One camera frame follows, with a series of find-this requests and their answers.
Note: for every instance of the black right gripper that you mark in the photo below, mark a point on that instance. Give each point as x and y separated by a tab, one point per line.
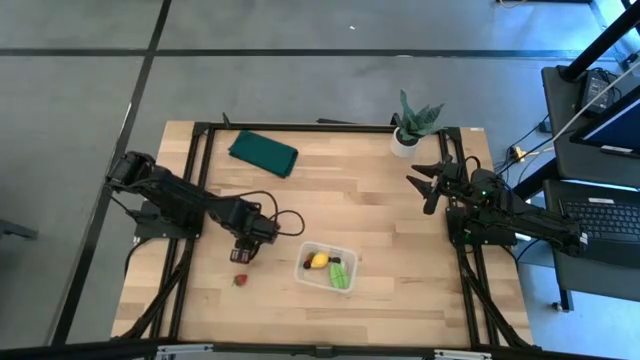
465	185

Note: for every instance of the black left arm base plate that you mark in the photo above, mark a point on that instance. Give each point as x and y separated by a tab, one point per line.
150	231

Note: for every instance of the black computer monitor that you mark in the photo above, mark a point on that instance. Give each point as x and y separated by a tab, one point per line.
615	130

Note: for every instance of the white paper sheet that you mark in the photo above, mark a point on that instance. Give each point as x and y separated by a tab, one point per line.
524	237

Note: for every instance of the black aluminium table frame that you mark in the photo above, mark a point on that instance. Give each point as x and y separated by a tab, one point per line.
300	127

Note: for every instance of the black power adapter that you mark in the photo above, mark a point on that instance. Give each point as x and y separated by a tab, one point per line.
595	90

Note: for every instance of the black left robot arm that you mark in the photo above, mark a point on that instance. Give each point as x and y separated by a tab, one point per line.
170	192

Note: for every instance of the black frame corner bracket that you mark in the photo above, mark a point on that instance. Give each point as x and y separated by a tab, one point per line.
226	121
395	120

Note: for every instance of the grey furniture foot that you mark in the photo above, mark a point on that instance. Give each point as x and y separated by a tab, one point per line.
15	229

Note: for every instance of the folded dark green cloth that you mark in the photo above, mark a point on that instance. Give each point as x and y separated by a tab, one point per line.
262	152

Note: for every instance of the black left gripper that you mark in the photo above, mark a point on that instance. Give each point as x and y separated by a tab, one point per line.
240	220

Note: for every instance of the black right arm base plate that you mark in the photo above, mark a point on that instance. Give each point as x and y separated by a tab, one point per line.
492	239

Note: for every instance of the snake plant in white pot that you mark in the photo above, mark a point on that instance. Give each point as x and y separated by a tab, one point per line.
402	147

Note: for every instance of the clear plastic tupperware container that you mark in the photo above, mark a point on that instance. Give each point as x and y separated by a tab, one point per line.
320	281

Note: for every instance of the light green toy vegetable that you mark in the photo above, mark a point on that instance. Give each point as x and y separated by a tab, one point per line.
339	276

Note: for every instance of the black slanted pole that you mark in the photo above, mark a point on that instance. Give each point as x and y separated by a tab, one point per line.
600	45

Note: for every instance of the yellow toy lemon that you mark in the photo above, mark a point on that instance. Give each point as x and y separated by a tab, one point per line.
320	260

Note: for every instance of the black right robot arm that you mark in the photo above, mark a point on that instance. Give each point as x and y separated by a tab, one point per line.
530	220

